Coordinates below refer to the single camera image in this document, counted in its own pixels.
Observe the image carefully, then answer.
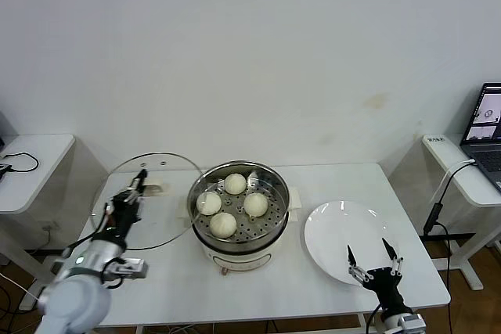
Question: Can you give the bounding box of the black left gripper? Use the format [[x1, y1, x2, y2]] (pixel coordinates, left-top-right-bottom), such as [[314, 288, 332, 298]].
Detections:
[[108, 169, 149, 238]]

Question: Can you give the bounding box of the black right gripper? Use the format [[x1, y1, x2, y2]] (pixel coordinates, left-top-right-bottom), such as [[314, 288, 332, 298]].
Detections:
[[346, 237, 411, 314]]

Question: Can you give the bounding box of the round glass pot lid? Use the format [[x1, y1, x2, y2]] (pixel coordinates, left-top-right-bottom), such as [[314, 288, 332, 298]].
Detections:
[[88, 151, 208, 251]]

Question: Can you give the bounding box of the white steamed baozi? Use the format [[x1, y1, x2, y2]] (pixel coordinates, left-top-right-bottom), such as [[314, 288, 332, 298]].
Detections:
[[243, 192, 270, 217], [223, 172, 247, 195], [195, 192, 223, 217], [208, 211, 238, 239]]

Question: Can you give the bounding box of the stainless steel steamer basket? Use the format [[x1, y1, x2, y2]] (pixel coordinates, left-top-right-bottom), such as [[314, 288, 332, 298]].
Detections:
[[186, 160, 290, 244]]

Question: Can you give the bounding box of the white round plate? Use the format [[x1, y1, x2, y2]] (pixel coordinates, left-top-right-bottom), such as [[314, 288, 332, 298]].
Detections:
[[303, 199, 401, 287]]

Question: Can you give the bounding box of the white side table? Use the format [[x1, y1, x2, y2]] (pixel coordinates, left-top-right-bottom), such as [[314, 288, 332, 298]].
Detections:
[[0, 134, 75, 284], [421, 133, 501, 292]]

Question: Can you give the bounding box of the white rectangular table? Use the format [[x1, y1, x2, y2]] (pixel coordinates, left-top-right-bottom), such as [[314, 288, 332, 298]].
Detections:
[[41, 161, 451, 334]]

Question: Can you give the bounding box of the cream electric cooker pot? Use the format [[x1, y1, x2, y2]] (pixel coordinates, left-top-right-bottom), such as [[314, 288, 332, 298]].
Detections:
[[175, 187, 302, 277]]

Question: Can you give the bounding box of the dark grey open laptop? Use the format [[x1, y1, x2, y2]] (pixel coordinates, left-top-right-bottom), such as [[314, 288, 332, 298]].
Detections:
[[0, 113, 16, 185], [460, 82, 501, 192]]

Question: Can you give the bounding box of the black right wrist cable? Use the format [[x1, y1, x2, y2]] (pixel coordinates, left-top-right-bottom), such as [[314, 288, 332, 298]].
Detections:
[[367, 302, 384, 334]]

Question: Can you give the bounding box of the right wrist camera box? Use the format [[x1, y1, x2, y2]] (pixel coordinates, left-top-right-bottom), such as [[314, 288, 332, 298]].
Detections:
[[397, 313, 427, 331]]

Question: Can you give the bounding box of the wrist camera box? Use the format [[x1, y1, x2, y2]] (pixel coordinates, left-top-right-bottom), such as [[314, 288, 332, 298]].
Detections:
[[397, 313, 427, 331], [102, 256, 150, 281]]

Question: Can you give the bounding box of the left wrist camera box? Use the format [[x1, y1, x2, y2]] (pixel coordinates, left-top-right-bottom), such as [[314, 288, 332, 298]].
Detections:
[[102, 256, 150, 281]]

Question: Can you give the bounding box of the black cable with adapter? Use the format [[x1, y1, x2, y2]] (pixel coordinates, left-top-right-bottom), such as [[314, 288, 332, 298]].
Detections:
[[422, 160, 477, 239]]

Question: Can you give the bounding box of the black looped cable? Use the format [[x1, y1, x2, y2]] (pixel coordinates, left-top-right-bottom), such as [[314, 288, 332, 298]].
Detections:
[[0, 153, 38, 174]]

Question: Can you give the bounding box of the white flat cable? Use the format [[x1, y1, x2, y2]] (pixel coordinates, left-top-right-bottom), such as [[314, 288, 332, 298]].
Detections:
[[430, 157, 477, 203]]

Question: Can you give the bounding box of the white floor cable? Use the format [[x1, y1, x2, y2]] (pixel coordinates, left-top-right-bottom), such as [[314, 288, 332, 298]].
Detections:
[[0, 273, 40, 300]]

